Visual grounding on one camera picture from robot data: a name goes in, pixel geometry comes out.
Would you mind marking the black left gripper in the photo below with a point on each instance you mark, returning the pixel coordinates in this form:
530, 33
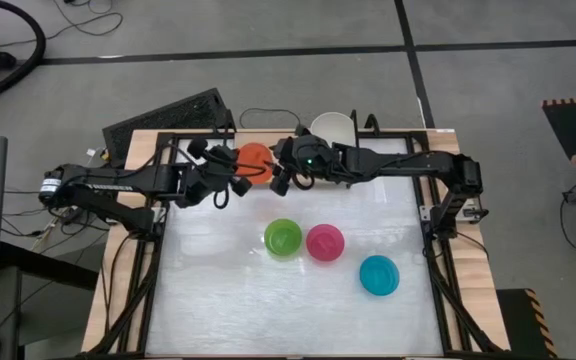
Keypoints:
218, 170

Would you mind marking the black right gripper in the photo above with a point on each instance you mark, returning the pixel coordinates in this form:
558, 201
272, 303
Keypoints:
300, 155

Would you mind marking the small orange translucent bowl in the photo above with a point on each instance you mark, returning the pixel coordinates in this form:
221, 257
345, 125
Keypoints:
253, 152

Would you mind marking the large white bowl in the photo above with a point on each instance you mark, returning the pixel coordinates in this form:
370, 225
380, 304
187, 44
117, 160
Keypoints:
333, 127

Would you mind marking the small pink translucent bowl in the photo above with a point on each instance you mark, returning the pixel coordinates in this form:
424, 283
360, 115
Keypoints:
325, 242

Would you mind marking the small cyan translucent bowl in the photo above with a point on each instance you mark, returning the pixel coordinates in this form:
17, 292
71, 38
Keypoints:
380, 272

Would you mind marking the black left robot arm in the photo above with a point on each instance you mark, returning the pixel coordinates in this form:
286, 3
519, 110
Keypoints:
118, 180

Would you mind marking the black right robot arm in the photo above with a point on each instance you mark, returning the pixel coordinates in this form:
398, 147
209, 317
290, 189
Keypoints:
408, 165

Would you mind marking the wooden shelf with black legs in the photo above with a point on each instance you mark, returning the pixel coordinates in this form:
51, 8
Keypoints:
258, 137

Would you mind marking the small green translucent bowl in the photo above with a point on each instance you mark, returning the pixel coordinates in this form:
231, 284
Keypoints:
283, 238

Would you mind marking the black desk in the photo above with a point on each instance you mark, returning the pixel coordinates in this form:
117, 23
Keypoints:
43, 265

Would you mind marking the small grey control box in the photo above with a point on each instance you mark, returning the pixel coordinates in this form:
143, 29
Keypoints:
473, 213

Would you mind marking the black aluminium table frame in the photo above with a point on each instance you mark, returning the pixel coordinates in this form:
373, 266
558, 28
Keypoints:
154, 280

